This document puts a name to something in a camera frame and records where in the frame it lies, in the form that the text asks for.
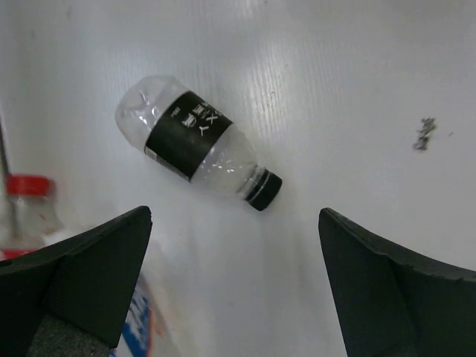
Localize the red cap crushed bottle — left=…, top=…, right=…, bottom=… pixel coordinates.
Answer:
left=1, top=174, right=63, bottom=260

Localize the black label clear bottle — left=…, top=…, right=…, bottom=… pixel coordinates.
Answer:
left=115, top=75, right=283, bottom=211

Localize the blue orange label bottle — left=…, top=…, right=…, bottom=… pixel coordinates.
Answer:
left=109, top=273, right=165, bottom=357

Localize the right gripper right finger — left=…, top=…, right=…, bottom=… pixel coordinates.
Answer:
left=318, top=208, right=475, bottom=356

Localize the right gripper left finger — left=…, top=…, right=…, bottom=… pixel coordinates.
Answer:
left=1, top=206, right=152, bottom=356

